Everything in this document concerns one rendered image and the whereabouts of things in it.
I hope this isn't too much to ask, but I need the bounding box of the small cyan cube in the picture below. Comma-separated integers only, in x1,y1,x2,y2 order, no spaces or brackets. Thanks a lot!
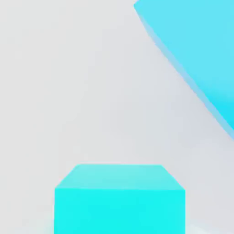
54,164,186,234

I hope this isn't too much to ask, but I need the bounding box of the large light blue box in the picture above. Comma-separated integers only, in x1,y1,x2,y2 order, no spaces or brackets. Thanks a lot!
133,0,234,141

